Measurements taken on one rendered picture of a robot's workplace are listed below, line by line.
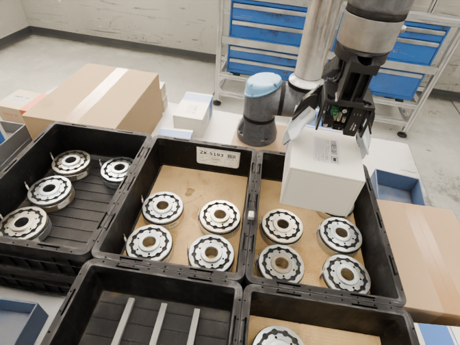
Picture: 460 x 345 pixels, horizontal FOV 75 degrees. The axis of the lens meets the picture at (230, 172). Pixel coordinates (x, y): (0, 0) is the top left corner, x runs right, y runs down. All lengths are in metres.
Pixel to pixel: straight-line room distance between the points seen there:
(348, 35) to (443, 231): 0.63
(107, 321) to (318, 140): 0.53
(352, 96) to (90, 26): 3.84
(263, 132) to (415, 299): 0.65
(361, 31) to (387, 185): 0.86
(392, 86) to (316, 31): 1.88
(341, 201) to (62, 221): 0.65
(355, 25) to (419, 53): 2.27
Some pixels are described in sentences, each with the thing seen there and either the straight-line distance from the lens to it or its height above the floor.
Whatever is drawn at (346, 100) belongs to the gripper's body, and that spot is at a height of 1.25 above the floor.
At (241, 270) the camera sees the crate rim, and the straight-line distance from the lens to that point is 0.60.
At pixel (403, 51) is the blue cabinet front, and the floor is 0.68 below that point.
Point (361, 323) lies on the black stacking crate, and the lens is 0.69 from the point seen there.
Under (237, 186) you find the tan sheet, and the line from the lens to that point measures 0.87.
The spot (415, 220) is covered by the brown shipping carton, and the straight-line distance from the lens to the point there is 0.93.
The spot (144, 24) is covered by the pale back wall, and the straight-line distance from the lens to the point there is 3.80.
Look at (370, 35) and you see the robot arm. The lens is 0.44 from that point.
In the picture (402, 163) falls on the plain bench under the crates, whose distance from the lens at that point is 1.40.
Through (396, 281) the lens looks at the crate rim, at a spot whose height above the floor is 0.93.
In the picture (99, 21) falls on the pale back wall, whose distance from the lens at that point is 4.06.
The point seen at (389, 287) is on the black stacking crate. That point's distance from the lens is 0.70.
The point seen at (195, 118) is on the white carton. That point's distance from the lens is 1.21.
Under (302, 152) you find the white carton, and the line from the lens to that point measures 0.53.
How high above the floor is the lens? 1.45
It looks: 43 degrees down
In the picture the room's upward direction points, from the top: 6 degrees clockwise
